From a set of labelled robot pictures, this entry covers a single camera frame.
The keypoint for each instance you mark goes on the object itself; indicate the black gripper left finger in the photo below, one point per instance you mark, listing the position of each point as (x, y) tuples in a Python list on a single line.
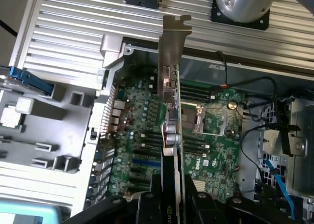
[(157, 204)]

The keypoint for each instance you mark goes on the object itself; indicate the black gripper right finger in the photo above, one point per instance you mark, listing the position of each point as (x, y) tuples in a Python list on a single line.
[(191, 204)]

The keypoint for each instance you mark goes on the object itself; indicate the silver chipset heat sink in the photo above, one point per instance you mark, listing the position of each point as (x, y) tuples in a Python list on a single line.
[(200, 186)]

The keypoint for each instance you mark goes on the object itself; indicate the blue expansion slot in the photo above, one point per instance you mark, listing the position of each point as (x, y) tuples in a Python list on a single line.
[(144, 160)]

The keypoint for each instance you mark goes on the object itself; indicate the long black expansion slot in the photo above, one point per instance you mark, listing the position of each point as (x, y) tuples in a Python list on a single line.
[(149, 154)]

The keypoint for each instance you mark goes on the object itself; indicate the green Dell motherboard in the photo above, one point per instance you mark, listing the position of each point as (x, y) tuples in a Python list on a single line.
[(220, 160)]

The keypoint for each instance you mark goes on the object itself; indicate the RAM stick with white label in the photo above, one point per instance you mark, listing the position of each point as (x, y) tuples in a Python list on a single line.
[(196, 148)]

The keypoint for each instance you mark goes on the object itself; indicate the metal CPU socket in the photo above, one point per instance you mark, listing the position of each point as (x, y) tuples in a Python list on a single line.
[(211, 120)]

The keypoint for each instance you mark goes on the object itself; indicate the round coin battery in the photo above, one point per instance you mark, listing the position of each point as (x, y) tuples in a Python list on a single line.
[(231, 104)]

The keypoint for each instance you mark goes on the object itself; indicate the black flat power connector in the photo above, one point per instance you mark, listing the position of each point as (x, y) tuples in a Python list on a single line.
[(287, 143)]

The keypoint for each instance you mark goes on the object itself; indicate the light blue box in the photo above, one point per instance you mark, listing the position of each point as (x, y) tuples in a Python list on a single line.
[(24, 214)]

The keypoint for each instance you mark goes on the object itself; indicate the grey plastic parts rack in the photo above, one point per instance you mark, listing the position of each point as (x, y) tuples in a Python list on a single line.
[(49, 125)]

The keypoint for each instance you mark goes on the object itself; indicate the grey metal disk bay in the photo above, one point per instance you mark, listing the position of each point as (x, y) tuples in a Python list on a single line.
[(304, 125)]

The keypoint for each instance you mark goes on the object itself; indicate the open grey PC case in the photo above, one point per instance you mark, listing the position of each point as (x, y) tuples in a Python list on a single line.
[(201, 66)]

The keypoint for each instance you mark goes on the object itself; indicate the silver CPU chip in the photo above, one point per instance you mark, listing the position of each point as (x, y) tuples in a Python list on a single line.
[(8, 117)]

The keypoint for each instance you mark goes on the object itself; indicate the silver metal bracket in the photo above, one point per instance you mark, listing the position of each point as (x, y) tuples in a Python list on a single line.
[(272, 143)]

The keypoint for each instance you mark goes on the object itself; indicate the blue hard disk bracket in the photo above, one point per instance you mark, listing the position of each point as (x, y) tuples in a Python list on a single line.
[(29, 80)]

